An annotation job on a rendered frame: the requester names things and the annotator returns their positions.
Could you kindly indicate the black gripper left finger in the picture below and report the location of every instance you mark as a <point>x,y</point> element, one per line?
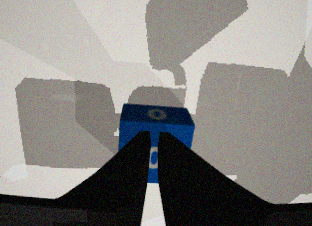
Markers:
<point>113,196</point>

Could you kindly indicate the blue block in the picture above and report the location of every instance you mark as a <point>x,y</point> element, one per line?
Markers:
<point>155,119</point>

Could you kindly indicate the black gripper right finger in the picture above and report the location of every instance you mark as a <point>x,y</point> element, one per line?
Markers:
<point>194,193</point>

